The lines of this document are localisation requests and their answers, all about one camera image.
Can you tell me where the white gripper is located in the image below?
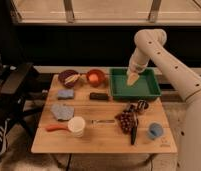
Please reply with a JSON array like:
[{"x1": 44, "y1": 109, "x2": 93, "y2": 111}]
[{"x1": 127, "y1": 57, "x2": 146, "y2": 86}]

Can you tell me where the black eraser block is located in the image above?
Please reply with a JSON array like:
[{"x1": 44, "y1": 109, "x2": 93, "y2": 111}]
[{"x1": 89, "y1": 92, "x2": 109, "y2": 100}]

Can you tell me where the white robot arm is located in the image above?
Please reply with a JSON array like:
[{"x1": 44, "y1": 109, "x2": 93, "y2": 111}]
[{"x1": 127, "y1": 29, "x2": 201, "y2": 171}]

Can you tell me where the green plastic tray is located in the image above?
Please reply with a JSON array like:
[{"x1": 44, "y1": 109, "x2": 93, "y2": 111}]
[{"x1": 109, "y1": 68, "x2": 161, "y2": 100}]

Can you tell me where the orange-red bowl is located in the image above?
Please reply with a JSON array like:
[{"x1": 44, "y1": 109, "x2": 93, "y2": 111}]
[{"x1": 86, "y1": 69, "x2": 105, "y2": 87}]

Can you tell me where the orange fruit in bowl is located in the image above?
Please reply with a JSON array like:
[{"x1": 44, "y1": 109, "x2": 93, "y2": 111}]
[{"x1": 89, "y1": 74, "x2": 99, "y2": 82}]

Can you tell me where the bunch of dark grapes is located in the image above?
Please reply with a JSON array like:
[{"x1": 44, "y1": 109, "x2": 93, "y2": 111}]
[{"x1": 115, "y1": 105, "x2": 135, "y2": 134}]

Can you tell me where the black knife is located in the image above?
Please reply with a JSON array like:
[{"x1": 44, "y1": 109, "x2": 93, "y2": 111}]
[{"x1": 130, "y1": 113, "x2": 140, "y2": 146}]

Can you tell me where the blue cup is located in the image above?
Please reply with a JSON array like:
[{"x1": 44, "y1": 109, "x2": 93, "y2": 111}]
[{"x1": 148, "y1": 123, "x2": 164, "y2": 140}]

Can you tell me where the metal fork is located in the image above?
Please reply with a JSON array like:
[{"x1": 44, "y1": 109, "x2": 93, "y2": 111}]
[{"x1": 90, "y1": 120, "x2": 115, "y2": 124}]

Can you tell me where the banana in bowl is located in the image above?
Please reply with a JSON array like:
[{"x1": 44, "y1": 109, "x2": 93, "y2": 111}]
[{"x1": 64, "y1": 74, "x2": 80, "y2": 84}]

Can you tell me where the wooden folding table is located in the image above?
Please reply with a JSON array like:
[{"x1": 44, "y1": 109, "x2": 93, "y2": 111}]
[{"x1": 31, "y1": 76, "x2": 177, "y2": 153}]

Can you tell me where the dark red bowl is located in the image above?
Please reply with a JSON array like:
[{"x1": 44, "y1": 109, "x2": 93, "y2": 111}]
[{"x1": 58, "y1": 70, "x2": 80, "y2": 88}]

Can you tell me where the small blue sponge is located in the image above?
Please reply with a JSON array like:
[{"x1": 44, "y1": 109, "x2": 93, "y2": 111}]
[{"x1": 57, "y1": 89, "x2": 74, "y2": 99}]

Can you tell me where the white paper cup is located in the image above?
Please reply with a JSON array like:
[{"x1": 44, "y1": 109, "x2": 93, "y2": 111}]
[{"x1": 68, "y1": 117, "x2": 86, "y2": 137}]

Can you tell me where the blue crumpled cloth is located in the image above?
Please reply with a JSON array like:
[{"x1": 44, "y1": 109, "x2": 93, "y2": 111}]
[{"x1": 51, "y1": 104, "x2": 74, "y2": 121}]

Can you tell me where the black chair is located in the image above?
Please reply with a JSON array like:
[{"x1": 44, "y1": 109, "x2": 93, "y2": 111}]
[{"x1": 0, "y1": 63, "x2": 47, "y2": 137}]

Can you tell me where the black white sneaker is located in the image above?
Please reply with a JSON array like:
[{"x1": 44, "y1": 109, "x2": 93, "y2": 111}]
[{"x1": 0, "y1": 118, "x2": 10, "y2": 156}]

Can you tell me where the orange handled tool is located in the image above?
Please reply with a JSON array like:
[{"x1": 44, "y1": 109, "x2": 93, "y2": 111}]
[{"x1": 45, "y1": 125, "x2": 69, "y2": 132}]

